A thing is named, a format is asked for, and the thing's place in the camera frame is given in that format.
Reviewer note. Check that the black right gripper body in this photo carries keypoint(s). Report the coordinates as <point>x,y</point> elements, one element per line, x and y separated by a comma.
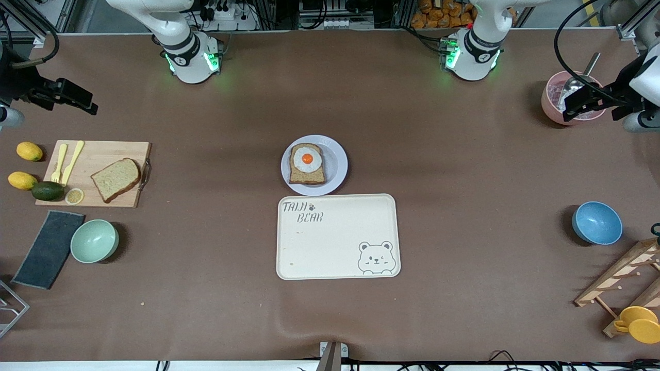
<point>21,82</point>

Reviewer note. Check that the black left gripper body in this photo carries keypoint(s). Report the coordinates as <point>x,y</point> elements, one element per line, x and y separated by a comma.
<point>622,89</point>

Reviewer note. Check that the plain brown bread slice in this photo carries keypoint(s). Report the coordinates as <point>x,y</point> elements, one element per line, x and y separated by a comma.
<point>116,179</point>

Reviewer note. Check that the round lavender plate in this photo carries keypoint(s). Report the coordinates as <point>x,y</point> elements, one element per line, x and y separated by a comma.
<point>335,165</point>

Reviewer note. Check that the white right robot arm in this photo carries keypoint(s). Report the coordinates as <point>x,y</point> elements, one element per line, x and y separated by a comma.
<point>191,62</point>

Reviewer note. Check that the pink bowl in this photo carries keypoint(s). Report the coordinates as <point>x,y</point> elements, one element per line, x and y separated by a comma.
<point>549,105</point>

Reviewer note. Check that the metal scoop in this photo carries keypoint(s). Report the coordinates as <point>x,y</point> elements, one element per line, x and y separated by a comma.
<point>592,64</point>

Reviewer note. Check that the wooden cutting board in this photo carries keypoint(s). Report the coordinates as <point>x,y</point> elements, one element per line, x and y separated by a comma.
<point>103,154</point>

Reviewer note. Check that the yellow plastic knife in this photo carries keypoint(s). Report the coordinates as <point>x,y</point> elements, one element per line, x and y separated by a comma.
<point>72,162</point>

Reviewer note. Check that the yellow lemon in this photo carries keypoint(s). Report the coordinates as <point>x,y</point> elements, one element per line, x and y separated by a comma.
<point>22,180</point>
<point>29,151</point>

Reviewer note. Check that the yellow plastic fork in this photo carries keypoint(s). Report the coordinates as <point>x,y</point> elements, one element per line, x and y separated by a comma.
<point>58,170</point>

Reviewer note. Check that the round lemon slice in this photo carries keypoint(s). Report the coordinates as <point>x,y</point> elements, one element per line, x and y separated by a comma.
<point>74,196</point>

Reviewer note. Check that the dark green avocado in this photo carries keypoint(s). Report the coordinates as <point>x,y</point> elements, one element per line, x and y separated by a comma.
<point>48,191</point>

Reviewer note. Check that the blue bowl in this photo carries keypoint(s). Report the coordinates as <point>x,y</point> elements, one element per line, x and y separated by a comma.
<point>597,223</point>

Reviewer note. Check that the mint green bowl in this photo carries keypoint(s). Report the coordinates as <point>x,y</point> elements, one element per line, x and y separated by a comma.
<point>94,241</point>

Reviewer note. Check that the dark grey cloth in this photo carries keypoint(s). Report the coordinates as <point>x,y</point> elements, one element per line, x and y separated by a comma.
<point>49,250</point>

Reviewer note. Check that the orange snack bags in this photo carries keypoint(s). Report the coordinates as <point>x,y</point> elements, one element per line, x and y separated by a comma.
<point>443,15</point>

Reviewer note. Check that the white power strip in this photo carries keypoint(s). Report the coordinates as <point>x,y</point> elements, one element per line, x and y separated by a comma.
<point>227,18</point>

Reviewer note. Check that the wooden drying rack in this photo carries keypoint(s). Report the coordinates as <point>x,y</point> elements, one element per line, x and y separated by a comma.
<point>613,275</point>

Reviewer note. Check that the fried egg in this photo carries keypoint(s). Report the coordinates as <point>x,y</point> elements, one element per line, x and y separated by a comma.
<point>307,159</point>

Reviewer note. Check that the yellow cup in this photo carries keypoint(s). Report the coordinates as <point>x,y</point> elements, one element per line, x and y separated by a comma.
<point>642,327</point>

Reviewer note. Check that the toast with fried egg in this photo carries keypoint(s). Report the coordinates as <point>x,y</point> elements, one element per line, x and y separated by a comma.
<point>307,178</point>

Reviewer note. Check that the cream bear print tray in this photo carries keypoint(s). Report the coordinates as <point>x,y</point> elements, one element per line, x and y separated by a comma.
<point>335,242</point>

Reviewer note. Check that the grey metal camera bracket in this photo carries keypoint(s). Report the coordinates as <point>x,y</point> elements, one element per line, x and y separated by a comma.
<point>331,355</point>

